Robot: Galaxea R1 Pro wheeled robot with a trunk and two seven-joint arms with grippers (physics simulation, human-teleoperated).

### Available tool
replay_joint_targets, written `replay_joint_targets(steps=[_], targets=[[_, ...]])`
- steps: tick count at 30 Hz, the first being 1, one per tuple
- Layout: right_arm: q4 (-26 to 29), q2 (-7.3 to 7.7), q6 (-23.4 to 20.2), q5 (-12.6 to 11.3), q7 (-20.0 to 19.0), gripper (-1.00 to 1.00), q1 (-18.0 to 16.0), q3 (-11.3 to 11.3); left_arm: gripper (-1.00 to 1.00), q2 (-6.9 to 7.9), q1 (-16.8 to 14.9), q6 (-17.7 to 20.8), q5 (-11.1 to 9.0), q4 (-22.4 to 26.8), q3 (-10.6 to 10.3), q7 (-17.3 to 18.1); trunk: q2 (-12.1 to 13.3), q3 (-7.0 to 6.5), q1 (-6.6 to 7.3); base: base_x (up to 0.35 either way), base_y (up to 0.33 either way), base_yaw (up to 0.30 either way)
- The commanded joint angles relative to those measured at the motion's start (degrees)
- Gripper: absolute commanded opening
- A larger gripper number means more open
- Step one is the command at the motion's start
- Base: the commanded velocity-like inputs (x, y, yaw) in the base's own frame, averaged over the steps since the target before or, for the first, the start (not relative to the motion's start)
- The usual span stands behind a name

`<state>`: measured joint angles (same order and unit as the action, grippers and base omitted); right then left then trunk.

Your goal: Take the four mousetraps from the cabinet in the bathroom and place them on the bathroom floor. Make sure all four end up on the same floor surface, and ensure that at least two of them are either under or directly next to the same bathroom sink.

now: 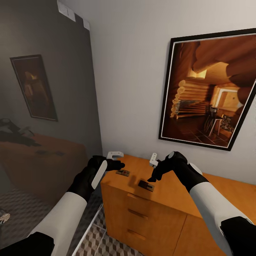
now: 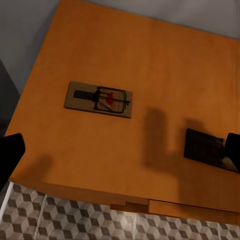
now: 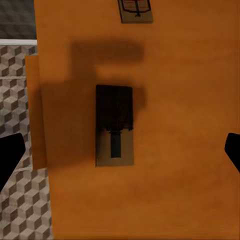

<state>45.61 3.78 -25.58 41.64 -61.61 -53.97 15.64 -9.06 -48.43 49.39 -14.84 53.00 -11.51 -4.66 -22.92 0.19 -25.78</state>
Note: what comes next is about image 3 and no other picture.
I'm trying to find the mousetrap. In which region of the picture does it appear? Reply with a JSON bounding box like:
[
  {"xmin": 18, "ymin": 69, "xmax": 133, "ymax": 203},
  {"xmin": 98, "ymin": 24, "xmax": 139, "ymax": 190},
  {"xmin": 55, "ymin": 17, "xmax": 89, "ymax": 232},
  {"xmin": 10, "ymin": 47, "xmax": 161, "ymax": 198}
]
[
  {"xmin": 95, "ymin": 84, "xmax": 134, "ymax": 167},
  {"xmin": 117, "ymin": 0, "xmax": 154, "ymax": 24}
]

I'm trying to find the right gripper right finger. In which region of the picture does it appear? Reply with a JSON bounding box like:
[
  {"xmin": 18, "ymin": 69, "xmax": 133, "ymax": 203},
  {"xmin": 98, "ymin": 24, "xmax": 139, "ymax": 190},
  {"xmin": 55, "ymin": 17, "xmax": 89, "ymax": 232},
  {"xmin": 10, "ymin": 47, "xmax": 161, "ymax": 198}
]
[{"xmin": 224, "ymin": 133, "xmax": 240, "ymax": 172}]

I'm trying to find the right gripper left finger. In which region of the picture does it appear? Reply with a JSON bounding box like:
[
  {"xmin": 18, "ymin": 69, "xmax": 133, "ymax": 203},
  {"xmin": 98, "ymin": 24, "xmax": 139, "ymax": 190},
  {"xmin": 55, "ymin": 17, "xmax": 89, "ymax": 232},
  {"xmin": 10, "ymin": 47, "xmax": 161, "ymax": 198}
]
[{"xmin": 0, "ymin": 133, "xmax": 26, "ymax": 192}]

